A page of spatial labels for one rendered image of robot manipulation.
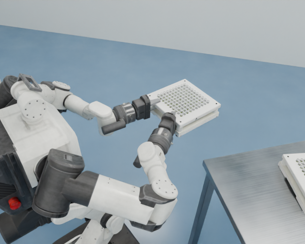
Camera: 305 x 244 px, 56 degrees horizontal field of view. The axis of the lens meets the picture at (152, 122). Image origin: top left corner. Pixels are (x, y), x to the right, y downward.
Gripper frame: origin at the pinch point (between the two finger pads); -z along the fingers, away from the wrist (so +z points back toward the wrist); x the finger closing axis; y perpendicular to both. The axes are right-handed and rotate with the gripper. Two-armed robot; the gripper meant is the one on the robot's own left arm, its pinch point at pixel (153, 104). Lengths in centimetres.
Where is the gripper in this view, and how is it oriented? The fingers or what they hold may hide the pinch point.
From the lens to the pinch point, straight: 129.1
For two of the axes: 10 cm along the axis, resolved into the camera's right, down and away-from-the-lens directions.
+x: -0.2, 7.3, 6.9
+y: 4.8, 6.1, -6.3
